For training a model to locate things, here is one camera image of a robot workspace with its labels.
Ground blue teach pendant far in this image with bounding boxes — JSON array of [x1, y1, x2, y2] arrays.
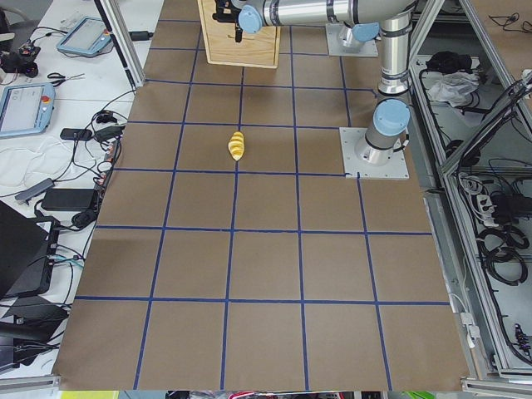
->
[[56, 17, 111, 57]]

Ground aluminium frame post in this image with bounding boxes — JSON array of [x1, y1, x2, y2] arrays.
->
[[94, 0, 145, 91]]

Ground crumpled white cloth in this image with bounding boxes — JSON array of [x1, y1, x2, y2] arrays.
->
[[427, 71, 480, 107]]

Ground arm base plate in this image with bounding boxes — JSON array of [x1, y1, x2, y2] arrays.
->
[[326, 22, 380, 57], [339, 127, 409, 180]]

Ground toy bread roll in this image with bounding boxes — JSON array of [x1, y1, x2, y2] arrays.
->
[[228, 131, 245, 162]]

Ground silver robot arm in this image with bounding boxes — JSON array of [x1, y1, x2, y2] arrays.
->
[[212, 1, 416, 166]]

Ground blue teach pendant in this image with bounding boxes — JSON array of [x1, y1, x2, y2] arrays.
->
[[1, 82, 56, 138], [56, 17, 111, 57]]

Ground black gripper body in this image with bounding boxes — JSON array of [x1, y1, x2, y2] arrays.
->
[[212, 0, 244, 25]]

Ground black scissors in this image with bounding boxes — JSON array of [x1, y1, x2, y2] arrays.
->
[[47, 72, 85, 87]]

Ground wooden drawer cabinet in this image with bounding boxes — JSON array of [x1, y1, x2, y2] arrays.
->
[[197, 0, 281, 69]]

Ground blue teach pendant near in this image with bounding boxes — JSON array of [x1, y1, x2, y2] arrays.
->
[[1, 82, 56, 138]]

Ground black power adapter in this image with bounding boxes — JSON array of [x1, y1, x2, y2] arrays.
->
[[42, 188, 95, 211]]

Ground black laptop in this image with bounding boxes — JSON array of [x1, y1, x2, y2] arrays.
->
[[1, 203, 59, 299]]

